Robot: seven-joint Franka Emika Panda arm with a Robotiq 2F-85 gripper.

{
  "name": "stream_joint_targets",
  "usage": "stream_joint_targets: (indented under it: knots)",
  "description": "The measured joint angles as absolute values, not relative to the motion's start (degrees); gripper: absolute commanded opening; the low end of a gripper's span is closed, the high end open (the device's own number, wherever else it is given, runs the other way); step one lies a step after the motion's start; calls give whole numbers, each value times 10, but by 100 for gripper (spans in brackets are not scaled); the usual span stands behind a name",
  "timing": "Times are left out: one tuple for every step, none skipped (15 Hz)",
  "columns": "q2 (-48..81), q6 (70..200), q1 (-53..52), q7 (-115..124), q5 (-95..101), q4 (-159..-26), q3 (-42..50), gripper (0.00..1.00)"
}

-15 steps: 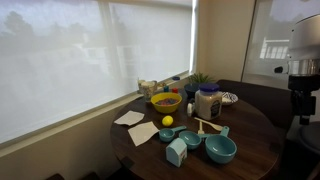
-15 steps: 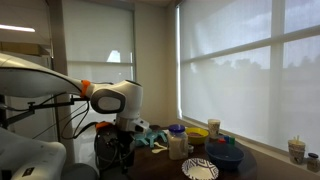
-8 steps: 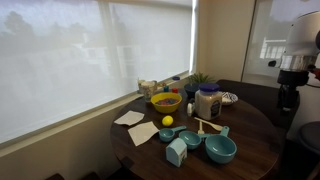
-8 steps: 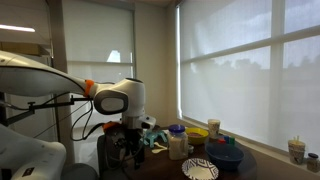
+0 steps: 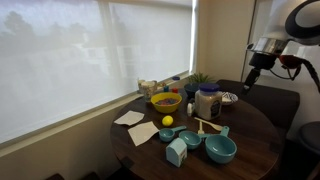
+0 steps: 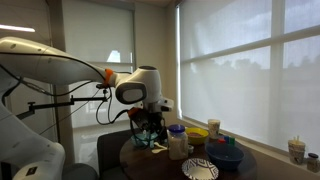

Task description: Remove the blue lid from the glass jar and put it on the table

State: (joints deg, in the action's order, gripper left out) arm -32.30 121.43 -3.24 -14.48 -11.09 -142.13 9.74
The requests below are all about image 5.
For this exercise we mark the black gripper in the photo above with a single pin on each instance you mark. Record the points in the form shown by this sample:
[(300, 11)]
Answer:
[(263, 61)]

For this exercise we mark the blue jar lid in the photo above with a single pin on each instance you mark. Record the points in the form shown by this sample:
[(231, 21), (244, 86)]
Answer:
[(209, 87)]

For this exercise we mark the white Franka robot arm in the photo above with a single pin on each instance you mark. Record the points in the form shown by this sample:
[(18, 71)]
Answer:
[(283, 20)]

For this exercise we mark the dark upholstered chair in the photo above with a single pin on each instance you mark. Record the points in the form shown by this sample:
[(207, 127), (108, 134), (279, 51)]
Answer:
[(266, 100)]

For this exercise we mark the black white patterned bowl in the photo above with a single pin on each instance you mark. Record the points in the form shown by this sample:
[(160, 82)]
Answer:
[(230, 98)]

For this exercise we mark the green potted plant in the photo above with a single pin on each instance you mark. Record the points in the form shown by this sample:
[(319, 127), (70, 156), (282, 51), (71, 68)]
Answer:
[(200, 78)]

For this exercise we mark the cream plastic spatula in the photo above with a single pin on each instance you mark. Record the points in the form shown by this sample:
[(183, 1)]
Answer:
[(210, 124)]

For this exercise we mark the small white bottle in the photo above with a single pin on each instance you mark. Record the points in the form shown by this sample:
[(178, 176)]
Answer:
[(190, 109)]

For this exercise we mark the large teal measuring cup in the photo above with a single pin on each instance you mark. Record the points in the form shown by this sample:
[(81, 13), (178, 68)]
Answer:
[(220, 148)]

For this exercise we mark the small red block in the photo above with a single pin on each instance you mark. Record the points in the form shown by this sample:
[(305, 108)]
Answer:
[(175, 90)]

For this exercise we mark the dark round stool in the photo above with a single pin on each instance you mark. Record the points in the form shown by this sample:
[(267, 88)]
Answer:
[(310, 136)]

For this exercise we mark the small blue block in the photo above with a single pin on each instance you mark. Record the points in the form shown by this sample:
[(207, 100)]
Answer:
[(166, 89)]

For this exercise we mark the medium teal measuring cup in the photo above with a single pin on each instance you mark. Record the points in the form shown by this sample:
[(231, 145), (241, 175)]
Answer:
[(190, 139)]

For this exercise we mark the colourful pieces pile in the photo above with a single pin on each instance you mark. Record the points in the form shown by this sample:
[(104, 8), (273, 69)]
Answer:
[(166, 101)]

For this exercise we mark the yellow bowl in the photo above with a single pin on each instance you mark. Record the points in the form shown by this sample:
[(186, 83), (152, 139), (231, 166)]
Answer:
[(166, 108)]

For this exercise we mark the yellow ball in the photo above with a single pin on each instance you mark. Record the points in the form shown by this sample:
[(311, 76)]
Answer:
[(167, 120)]

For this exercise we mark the small teal measuring cup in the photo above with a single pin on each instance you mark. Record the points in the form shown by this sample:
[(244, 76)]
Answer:
[(166, 134)]

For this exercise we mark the patterned paper cup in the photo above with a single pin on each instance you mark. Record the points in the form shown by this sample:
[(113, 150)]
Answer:
[(149, 90)]

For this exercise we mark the teal white toy carton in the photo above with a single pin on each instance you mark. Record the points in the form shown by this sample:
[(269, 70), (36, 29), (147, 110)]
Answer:
[(176, 153)]

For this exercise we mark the white paper napkin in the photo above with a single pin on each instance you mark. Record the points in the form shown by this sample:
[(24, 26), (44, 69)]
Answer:
[(142, 132), (130, 118)]

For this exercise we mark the white roller blind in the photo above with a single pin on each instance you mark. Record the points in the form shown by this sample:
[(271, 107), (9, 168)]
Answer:
[(83, 60)]

